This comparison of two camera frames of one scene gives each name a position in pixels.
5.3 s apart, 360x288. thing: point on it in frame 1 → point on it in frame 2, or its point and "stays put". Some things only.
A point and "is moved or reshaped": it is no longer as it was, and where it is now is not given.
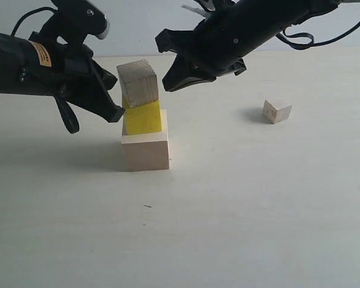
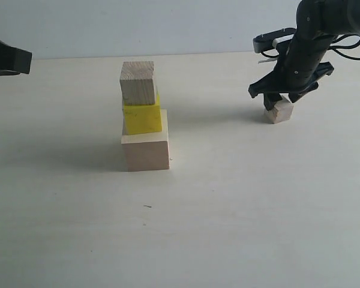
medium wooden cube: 139,83 stays put
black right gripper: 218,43 → 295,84
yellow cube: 142,119 stays put
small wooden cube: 275,116 is moved or reshaped
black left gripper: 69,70 → 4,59
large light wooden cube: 147,151 stays put
